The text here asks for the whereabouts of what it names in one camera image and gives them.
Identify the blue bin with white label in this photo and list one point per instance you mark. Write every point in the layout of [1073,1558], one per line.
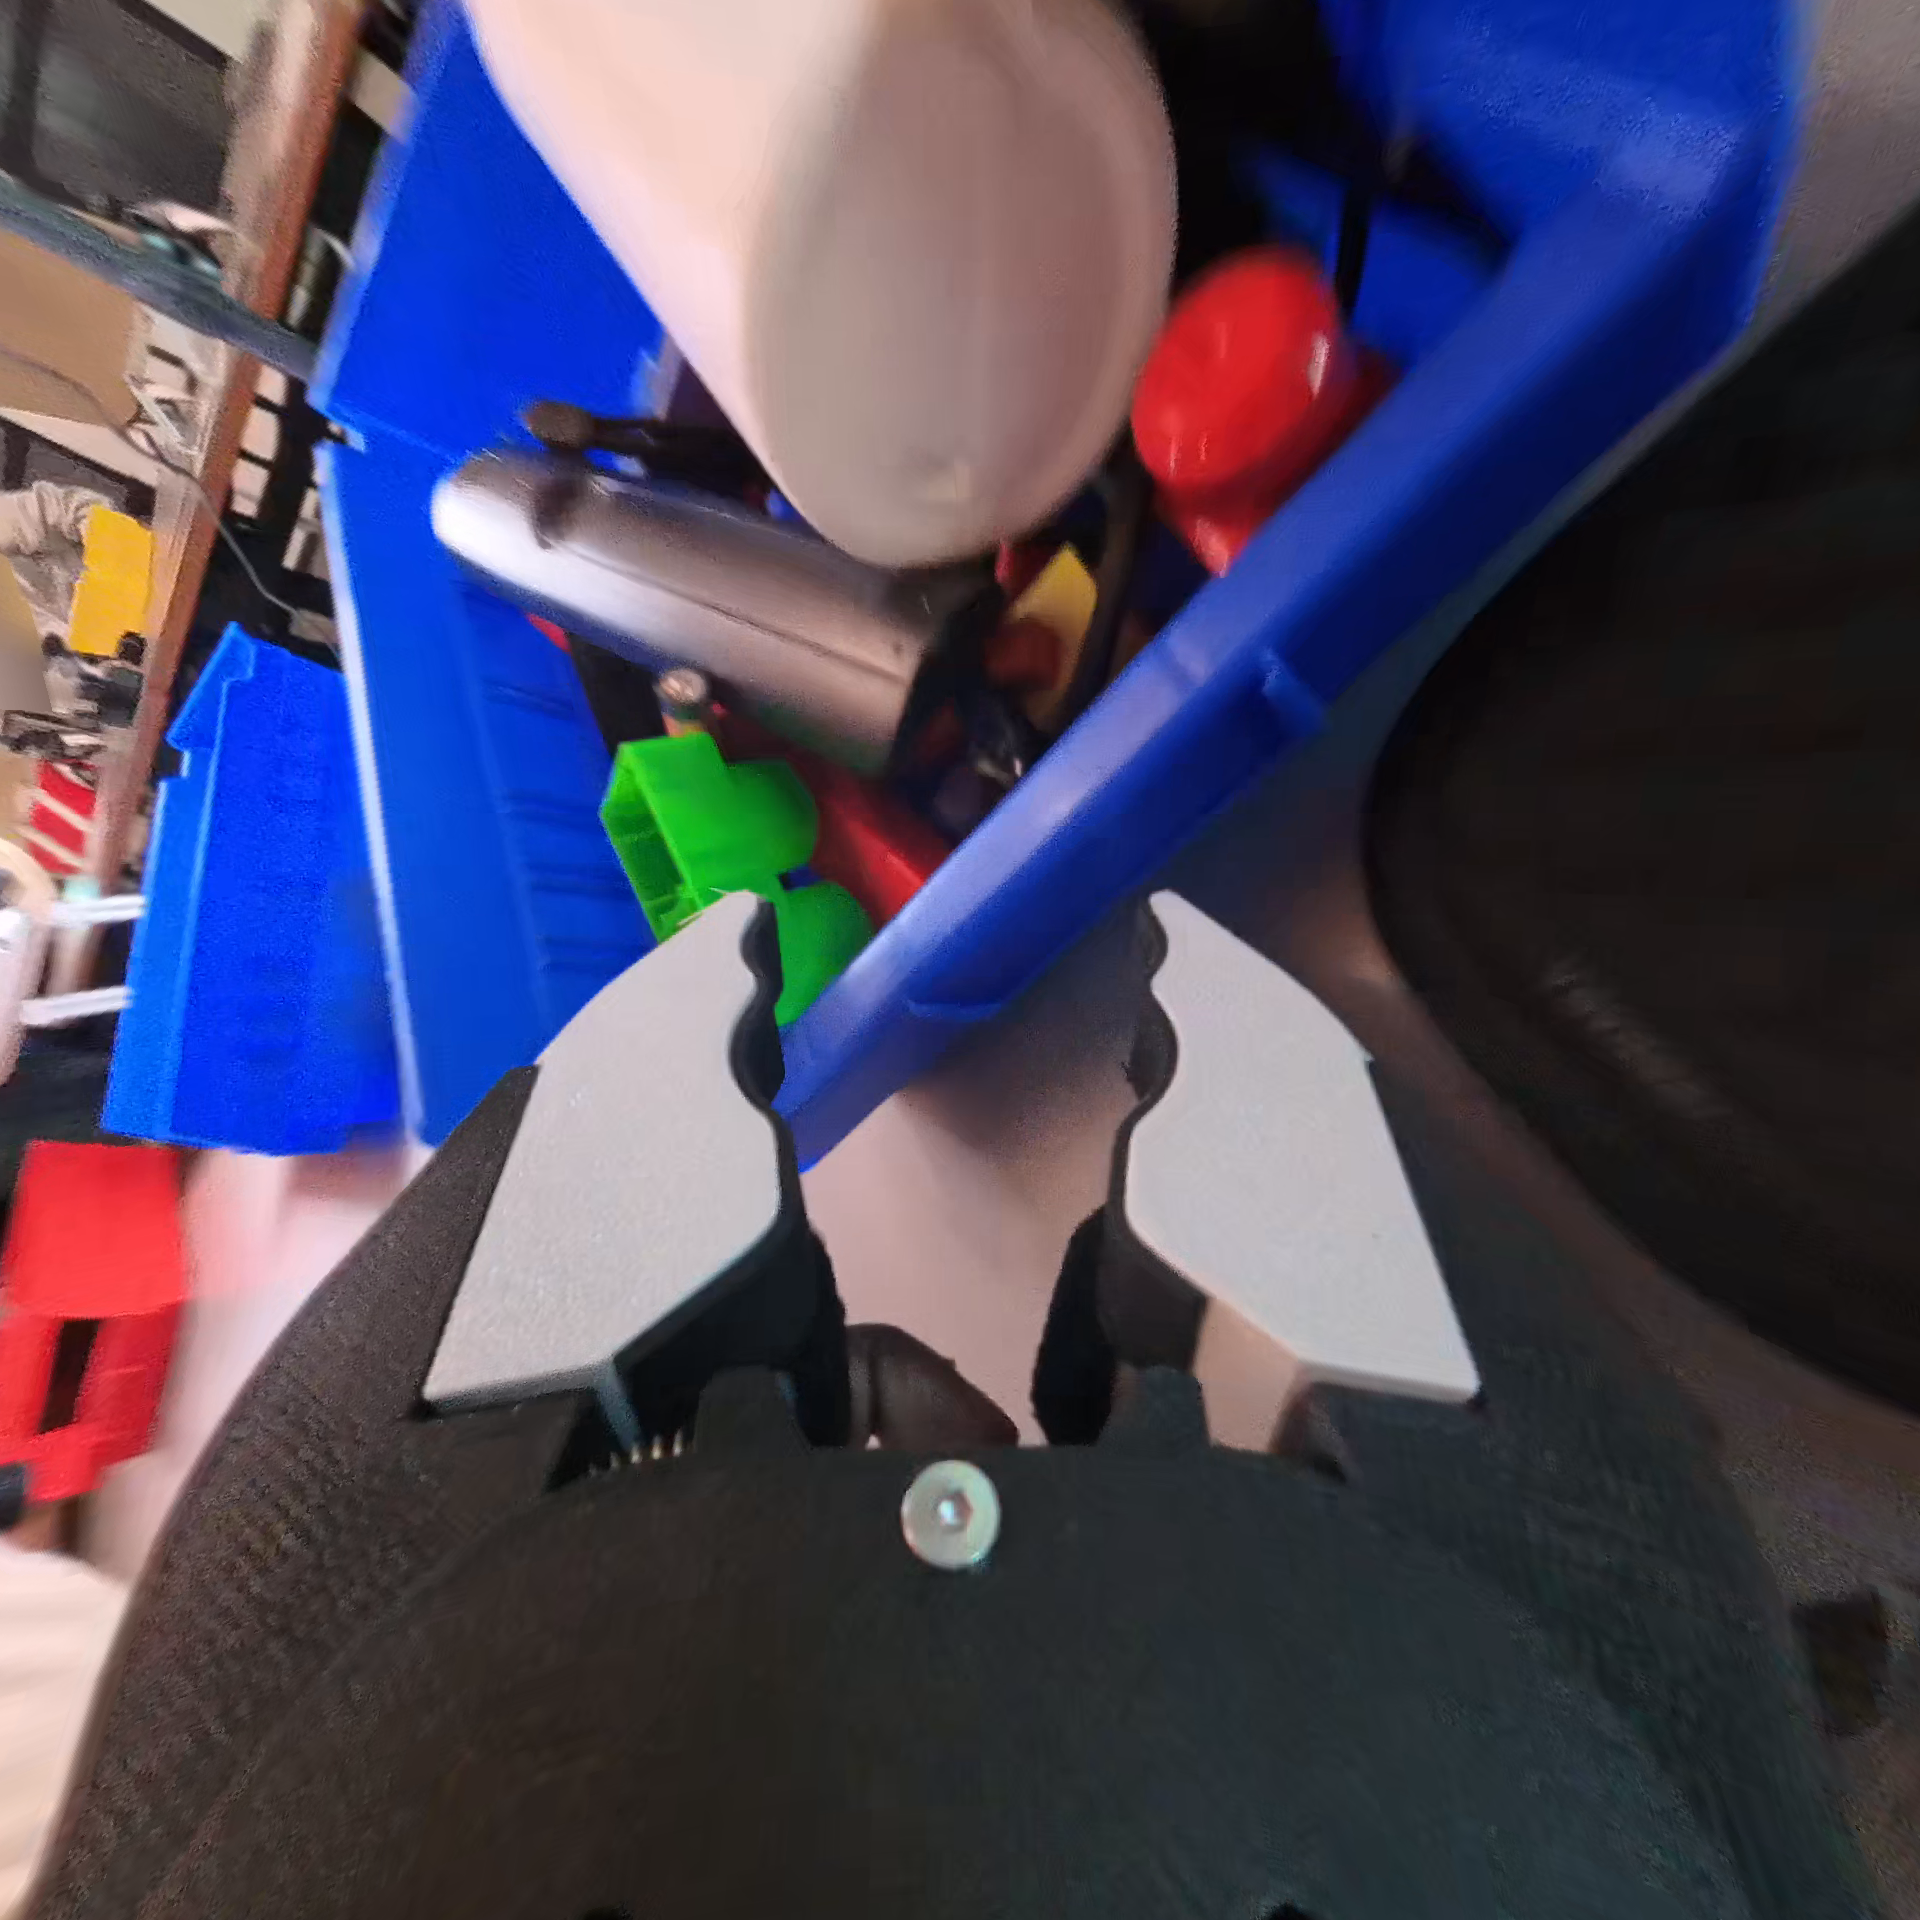
[1574,150]

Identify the white cylinder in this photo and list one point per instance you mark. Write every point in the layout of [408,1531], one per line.
[900,224]

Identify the person's left hand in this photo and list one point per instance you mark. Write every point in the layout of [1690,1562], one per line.
[915,1389]

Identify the blue plastic bin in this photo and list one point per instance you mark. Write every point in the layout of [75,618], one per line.
[255,931]

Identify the red plastic piece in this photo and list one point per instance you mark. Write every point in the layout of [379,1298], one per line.
[879,848]

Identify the wooden background desk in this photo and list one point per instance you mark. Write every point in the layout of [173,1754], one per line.
[249,301]

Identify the silver cylinder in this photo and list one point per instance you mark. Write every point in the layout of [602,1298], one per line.
[690,584]

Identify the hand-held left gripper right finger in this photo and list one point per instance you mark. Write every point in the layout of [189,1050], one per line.
[1274,1184]

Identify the red plastic bin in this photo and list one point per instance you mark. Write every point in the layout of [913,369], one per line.
[90,1291]

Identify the yellow plastic bin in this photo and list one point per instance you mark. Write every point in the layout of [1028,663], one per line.
[111,582]

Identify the small red-capped item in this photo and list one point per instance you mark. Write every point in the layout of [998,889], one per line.
[1239,390]

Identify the green plastic block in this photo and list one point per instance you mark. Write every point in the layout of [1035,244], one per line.
[690,825]

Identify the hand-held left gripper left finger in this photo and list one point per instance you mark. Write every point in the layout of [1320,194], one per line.
[631,1201]

